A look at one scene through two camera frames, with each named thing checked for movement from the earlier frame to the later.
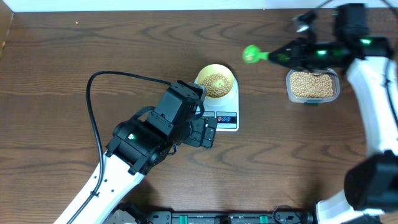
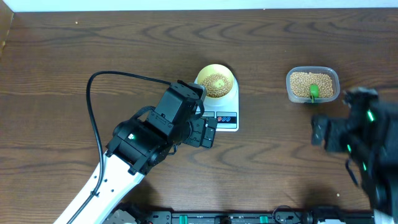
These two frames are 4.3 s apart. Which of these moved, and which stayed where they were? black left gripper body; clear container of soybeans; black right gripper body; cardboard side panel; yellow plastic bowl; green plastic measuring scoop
Moved: green plastic measuring scoop; black right gripper body
Stayed: black left gripper body; clear container of soybeans; cardboard side panel; yellow plastic bowl
